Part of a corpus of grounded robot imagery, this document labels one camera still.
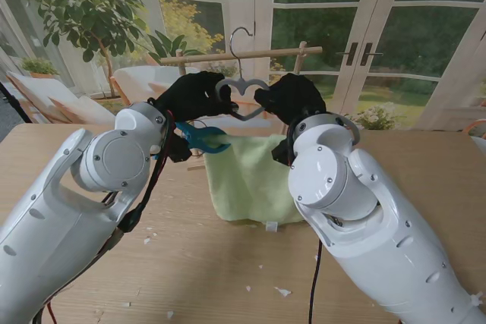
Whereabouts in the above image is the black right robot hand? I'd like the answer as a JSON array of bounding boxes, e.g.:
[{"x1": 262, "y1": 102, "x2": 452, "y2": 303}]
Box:
[{"x1": 253, "y1": 72, "x2": 327, "y2": 127}]

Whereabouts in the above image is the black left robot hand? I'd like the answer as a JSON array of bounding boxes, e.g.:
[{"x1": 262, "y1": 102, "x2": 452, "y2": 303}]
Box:
[{"x1": 153, "y1": 71, "x2": 240, "y2": 123}]

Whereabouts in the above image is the blue clothes peg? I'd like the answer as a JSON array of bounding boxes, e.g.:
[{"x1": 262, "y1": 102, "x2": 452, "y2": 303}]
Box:
[{"x1": 175, "y1": 121, "x2": 232, "y2": 156}]

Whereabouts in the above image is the grey heart clothes hanger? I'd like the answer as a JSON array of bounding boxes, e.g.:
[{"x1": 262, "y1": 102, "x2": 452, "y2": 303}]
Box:
[{"x1": 215, "y1": 27, "x2": 361, "y2": 146}]

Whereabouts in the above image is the light green square towel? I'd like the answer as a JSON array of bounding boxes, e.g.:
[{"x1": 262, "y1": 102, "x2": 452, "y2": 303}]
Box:
[{"x1": 204, "y1": 134, "x2": 305, "y2": 232}]

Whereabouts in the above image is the wooden hanging rack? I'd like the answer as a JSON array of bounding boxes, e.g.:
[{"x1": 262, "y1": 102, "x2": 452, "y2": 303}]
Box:
[{"x1": 159, "y1": 40, "x2": 323, "y2": 171}]

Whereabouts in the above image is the printed garden room backdrop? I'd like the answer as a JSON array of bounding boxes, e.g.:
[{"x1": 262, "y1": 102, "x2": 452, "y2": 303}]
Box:
[{"x1": 0, "y1": 0, "x2": 486, "y2": 131}]

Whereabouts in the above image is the black tripod leg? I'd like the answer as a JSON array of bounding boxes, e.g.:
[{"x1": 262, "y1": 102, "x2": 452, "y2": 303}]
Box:
[{"x1": 0, "y1": 80, "x2": 33, "y2": 124}]

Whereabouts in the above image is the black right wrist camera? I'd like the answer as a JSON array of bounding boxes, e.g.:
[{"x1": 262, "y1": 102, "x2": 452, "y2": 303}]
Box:
[{"x1": 271, "y1": 140, "x2": 295, "y2": 168}]

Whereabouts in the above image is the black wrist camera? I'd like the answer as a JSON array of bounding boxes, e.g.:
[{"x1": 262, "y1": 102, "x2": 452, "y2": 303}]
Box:
[
  {"x1": 271, "y1": 140, "x2": 295, "y2": 168},
  {"x1": 169, "y1": 137, "x2": 193, "y2": 164}
]

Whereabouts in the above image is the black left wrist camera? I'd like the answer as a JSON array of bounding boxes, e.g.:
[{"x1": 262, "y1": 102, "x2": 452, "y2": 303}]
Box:
[{"x1": 169, "y1": 137, "x2": 193, "y2": 164}]

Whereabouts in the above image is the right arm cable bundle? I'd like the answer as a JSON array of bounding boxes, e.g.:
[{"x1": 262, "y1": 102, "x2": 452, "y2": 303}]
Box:
[{"x1": 286, "y1": 115, "x2": 342, "y2": 324}]

